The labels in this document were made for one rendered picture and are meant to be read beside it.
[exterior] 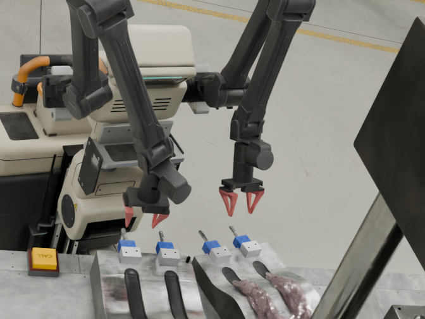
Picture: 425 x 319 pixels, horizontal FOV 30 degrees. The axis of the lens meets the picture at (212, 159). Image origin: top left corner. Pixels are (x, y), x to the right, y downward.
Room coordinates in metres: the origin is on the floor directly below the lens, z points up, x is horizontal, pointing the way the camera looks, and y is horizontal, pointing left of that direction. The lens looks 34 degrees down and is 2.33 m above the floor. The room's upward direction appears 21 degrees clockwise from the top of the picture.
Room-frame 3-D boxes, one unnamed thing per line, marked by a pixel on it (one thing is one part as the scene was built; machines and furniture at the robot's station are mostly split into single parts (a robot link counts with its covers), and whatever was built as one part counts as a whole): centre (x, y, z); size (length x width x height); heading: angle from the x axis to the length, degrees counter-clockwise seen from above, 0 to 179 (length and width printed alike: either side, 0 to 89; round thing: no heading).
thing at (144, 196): (1.56, 0.12, 1.12); 0.10 x 0.07 x 0.07; 115
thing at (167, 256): (1.64, 0.04, 0.89); 0.13 x 0.05 x 0.05; 25
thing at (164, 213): (1.56, 0.10, 1.05); 0.07 x 0.07 x 0.09; 25
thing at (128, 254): (1.59, 0.13, 0.89); 0.13 x 0.05 x 0.05; 25
